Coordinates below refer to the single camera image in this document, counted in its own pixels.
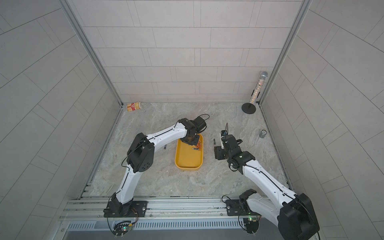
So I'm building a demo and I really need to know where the small red yellow box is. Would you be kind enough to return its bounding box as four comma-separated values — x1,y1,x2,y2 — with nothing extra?
127,102,142,112

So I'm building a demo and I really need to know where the red orange battery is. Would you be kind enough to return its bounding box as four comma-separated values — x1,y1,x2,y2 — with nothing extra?
194,141,202,151

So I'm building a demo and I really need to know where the yellow plastic storage box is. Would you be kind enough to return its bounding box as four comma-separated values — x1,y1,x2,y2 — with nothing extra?
175,134,204,171

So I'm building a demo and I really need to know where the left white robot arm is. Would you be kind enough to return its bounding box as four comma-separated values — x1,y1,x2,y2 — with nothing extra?
104,116,207,217

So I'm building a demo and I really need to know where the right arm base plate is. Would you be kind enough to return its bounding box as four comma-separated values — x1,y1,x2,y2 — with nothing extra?
224,199,261,217

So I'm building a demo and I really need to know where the black stand crystal tube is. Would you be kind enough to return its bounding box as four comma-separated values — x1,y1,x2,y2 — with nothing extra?
242,71,268,115

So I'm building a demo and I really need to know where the circuit board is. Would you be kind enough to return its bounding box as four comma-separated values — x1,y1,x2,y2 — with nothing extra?
240,217,260,235
114,221,134,238

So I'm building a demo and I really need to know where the aluminium rail frame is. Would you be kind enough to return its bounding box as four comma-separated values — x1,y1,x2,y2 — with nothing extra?
52,179,319,240

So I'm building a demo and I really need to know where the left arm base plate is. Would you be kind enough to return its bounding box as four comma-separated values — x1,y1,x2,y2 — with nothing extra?
104,201,148,218

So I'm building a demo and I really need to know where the right circuit board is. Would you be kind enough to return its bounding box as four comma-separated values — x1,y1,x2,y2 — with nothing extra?
240,217,260,235

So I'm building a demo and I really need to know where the left circuit board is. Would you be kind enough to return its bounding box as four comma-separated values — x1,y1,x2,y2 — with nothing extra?
114,221,134,238

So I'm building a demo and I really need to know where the wrapped poker chip stack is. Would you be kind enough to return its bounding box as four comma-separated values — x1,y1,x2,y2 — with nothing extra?
259,130,268,139

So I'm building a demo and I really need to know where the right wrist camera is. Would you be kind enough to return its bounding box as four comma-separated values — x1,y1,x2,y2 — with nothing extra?
221,130,228,137

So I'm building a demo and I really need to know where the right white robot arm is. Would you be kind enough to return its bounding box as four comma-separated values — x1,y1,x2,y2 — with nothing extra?
214,130,320,240

